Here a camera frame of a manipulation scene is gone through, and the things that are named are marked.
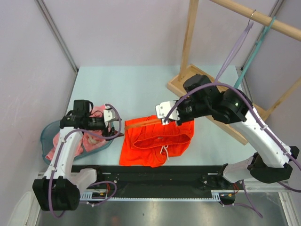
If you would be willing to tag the orange shorts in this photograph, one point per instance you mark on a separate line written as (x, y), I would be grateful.
(153, 145)

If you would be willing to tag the aluminium frame rail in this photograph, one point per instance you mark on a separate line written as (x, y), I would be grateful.
(254, 185)

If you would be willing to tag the pink garment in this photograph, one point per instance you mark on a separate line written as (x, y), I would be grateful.
(89, 144)

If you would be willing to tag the white slotted cable duct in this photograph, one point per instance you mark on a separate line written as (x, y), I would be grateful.
(213, 197)

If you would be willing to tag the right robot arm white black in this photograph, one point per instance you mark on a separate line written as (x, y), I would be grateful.
(271, 160)

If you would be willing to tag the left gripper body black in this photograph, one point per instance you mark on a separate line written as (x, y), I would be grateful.
(94, 124)

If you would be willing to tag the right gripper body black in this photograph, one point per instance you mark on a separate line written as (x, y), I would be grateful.
(188, 109)

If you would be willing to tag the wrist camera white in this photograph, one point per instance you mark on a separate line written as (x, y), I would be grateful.
(109, 115)
(162, 111)

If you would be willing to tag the teal plastic basket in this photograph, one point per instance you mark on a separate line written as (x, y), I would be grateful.
(54, 128)

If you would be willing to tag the orange plastic hanger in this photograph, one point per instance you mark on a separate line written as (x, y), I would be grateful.
(143, 124)

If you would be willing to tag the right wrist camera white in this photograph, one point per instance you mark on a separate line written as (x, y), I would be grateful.
(162, 111)

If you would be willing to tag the teal plastic hanger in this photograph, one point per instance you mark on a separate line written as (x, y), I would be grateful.
(254, 53)

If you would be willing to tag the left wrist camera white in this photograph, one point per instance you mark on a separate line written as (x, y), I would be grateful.
(109, 115)

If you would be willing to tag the purple plastic hanger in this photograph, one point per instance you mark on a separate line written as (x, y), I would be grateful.
(234, 50)

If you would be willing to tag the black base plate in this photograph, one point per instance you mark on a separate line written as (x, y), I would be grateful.
(161, 182)

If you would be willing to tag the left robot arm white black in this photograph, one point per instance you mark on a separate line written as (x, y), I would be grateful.
(57, 190)

